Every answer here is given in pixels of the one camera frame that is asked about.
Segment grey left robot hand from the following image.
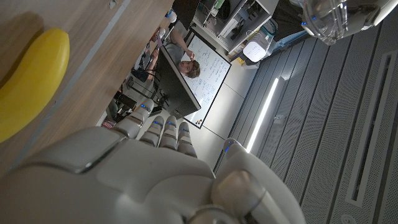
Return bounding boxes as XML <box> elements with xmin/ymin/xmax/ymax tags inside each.
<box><xmin>300</xmin><ymin>0</ymin><xmax>398</xmax><ymax>39</ymax></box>

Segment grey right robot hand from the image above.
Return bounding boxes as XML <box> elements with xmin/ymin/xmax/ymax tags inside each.
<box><xmin>0</xmin><ymin>98</ymin><xmax>307</xmax><ymax>224</ymax></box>

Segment yellow toy banana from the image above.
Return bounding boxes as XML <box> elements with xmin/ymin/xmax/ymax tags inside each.
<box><xmin>0</xmin><ymin>27</ymin><xmax>71</xmax><ymax>144</ymax></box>

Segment black computer monitor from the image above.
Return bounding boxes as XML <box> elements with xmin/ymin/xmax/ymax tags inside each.
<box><xmin>154</xmin><ymin>45</ymin><xmax>202</xmax><ymax>119</ymax></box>

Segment small white box device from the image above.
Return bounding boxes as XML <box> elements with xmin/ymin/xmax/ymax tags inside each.
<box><xmin>243</xmin><ymin>40</ymin><xmax>269</xmax><ymax>63</ymax></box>

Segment white shelf unit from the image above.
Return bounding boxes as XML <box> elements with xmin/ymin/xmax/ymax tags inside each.
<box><xmin>192</xmin><ymin>0</ymin><xmax>279</xmax><ymax>54</ymax></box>

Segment seated person grey shirt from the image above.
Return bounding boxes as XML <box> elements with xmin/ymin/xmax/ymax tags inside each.
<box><xmin>149</xmin><ymin>27</ymin><xmax>201</xmax><ymax>80</ymax></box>

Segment white ceiling light strip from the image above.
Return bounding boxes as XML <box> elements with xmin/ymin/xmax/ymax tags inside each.
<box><xmin>245</xmin><ymin>77</ymin><xmax>280</xmax><ymax>154</ymax></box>

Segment whiteboard with black frame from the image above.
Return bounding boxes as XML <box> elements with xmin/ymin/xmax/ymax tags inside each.
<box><xmin>180</xmin><ymin>34</ymin><xmax>233</xmax><ymax>129</ymax></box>

